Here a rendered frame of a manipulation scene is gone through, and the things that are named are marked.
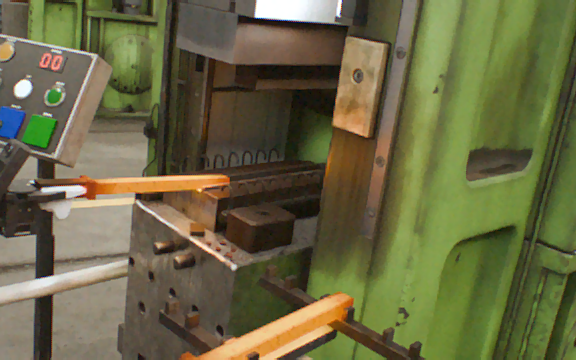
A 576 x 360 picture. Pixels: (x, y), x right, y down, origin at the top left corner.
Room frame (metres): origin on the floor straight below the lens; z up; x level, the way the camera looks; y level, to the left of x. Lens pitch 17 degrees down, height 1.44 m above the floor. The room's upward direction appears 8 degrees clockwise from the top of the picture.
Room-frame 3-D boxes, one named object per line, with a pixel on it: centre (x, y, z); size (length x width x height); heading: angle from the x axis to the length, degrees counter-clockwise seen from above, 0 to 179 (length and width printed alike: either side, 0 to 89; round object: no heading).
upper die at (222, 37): (1.46, 0.05, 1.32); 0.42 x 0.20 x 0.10; 135
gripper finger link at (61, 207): (1.07, 0.39, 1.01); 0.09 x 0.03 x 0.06; 132
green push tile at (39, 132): (1.50, 0.60, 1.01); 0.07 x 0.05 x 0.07; 70
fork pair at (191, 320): (0.89, 0.05, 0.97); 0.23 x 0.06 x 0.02; 140
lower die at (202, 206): (1.46, 0.05, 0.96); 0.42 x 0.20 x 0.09; 135
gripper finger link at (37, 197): (1.03, 0.42, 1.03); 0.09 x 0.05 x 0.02; 132
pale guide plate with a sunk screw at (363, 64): (1.18, -0.11, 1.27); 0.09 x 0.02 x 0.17; 45
